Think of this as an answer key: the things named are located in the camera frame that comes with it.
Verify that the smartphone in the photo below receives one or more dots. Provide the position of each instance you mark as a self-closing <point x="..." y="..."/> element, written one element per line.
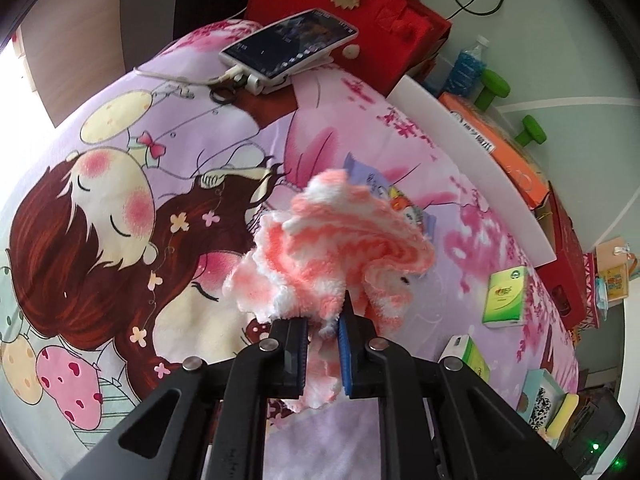
<point x="290" y="42"/>

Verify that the green tissue box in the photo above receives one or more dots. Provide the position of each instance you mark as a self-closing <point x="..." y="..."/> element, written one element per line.
<point x="472" y="360"/>

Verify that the yellow sponge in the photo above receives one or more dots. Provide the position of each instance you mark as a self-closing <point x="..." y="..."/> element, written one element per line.
<point x="562" y="410"/>

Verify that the green dumbbell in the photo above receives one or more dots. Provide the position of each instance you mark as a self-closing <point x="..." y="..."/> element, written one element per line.
<point x="496" y="89"/>
<point x="532" y="131"/>

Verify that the red patterned bag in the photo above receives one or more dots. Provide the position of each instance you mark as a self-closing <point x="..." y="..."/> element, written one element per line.
<point x="592" y="295"/>

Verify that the light blue storage box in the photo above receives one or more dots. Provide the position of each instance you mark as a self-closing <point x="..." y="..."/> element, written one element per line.
<point x="537" y="380"/>

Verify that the purple tissue pack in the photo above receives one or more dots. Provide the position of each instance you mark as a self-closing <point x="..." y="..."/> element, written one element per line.
<point x="367" y="175"/>

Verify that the wooden cabinet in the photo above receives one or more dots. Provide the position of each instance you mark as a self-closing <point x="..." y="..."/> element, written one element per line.
<point x="65" y="35"/>

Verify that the red cardboard box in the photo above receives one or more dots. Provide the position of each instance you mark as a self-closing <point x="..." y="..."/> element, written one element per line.
<point x="565" y="260"/>

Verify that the white bed board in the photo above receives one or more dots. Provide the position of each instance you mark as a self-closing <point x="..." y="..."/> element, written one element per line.
<point x="470" y="160"/>

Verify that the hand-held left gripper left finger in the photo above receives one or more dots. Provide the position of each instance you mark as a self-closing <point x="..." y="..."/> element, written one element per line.
<point x="302" y="355"/>

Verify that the blue water bottle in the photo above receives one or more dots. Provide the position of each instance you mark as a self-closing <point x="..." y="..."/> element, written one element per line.
<point x="467" y="70"/>

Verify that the small green tissue pack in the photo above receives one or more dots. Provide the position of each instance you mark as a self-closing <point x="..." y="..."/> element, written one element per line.
<point x="505" y="297"/>

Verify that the red felt bag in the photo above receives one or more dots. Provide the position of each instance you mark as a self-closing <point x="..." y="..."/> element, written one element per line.
<point x="380" y="15"/>

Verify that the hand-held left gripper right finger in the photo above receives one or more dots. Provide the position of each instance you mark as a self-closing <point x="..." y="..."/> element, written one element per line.
<point x="345" y="360"/>

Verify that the orange cardboard box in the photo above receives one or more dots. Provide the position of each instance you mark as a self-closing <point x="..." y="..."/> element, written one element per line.
<point x="500" y="145"/>

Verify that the pink white striped fuzzy cloth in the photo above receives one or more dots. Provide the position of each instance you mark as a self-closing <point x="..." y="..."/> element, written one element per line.
<point x="340" y="240"/>

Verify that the tan gift bag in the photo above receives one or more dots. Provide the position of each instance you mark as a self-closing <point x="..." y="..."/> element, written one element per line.
<point x="617" y="272"/>

